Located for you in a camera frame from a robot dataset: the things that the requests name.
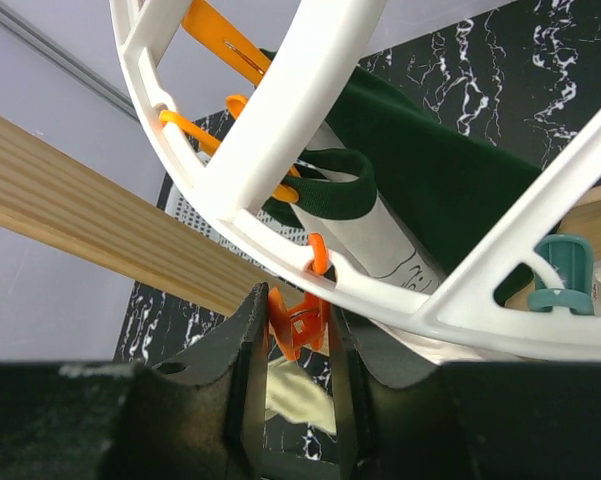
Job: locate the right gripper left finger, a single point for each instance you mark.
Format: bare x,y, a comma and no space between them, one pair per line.
196,415

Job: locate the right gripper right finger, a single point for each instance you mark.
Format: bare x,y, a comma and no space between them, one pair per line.
400,416

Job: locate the cream sock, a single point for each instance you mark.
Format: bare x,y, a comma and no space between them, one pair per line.
292,395

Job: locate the white round clip hanger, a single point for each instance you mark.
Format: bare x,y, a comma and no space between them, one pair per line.
188,67

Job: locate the white printed t-shirt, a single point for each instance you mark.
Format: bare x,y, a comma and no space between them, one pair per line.
344,206

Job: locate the green garment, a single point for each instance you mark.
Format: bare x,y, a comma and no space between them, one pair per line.
448,189

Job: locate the teal clothespin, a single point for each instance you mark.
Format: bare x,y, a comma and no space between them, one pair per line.
572,258

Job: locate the wooden hanging rack frame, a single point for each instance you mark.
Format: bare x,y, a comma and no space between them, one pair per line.
49,197

